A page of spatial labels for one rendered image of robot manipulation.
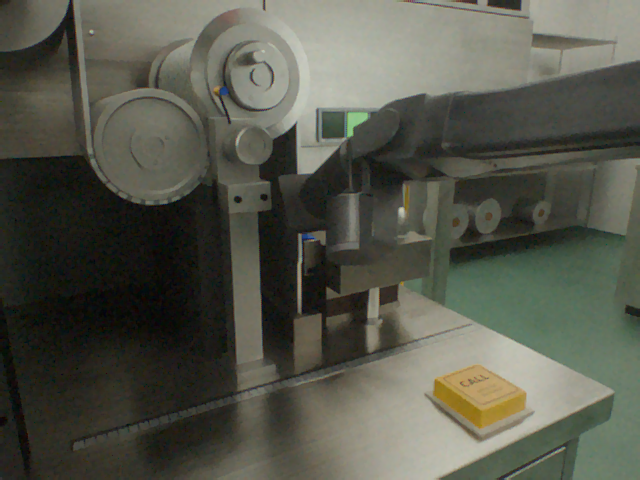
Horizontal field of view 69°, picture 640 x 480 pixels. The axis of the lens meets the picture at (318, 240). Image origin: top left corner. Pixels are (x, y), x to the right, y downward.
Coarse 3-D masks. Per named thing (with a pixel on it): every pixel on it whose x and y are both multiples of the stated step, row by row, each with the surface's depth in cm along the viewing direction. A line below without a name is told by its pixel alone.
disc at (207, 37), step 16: (224, 16) 51; (240, 16) 52; (256, 16) 53; (272, 16) 54; (208, 32) 51; (288, 32) 55; (208, 48) 51; (192, 64) 51; (304, 64) 57; (192, 80) 51; (304, 80) 57; (208, 96) 52; (304, 96) 58; (208, 112) 53; (272, 128) 57; (288, 128) 58
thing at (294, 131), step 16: (288, 144) 62; (272, 160) 67; (288, 160) 62; (272, 176) 68; (272, 192) 69; (272, 208) 69; (272, 224) 70; (272, 240) 71; (288, 240) 66; (288, 256) 67
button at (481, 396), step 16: (464, 368) 54; (480, 368) 54; (448, 384) 51; (464, 384) 51; (480, 384) 51; (496, 384) 51; (512, 384) 51; (448, 400) 51; (464, 400) 48; (480, 400) 48; (496, 400) 48; (512, 400) 49; (464, 416) 49; (480, 416) 47; (496, 416) 48
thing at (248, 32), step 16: (224, 32) 51; (240, 32) 52; (256, 32) 53; (272, 32) 54; (224, 48) 51; (288, 48) 55; (208, 64) 51; (288, 64) 55; (208, 80) 51; (224, 96) 53; (288, 96) 56; (224, 112) 53; (240, 112) 54; (256, 112) 55; (272, 112) 56; (288, 112) 57
